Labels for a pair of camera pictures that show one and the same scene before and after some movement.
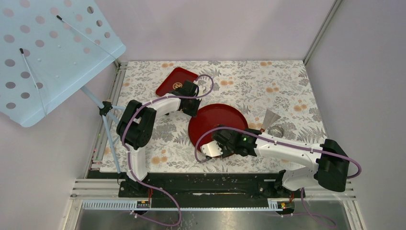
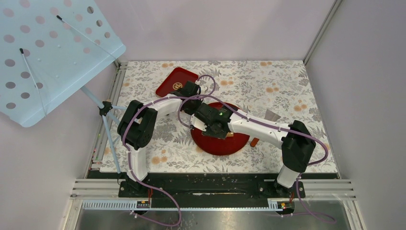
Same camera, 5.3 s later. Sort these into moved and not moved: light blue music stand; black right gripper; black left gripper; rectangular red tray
Moved: black right gripper
Not moved: black left gripper; light blue music stand; rectangular red tray
